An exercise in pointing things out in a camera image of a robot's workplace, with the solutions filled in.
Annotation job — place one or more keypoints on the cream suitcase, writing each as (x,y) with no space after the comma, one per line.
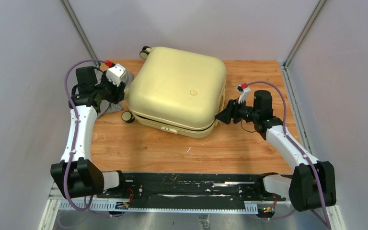
(177,91)

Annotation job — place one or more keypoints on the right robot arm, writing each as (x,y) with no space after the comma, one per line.
(312,184)

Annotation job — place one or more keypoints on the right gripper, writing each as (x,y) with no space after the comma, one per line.
(231,111)

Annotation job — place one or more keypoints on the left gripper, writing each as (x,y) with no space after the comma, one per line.
(117,91)

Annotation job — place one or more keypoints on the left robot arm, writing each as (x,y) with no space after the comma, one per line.
(75,174)

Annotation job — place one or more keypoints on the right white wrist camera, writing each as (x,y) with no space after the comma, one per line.
(244,91)

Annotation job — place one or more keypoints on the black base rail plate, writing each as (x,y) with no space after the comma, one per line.
(199,191)

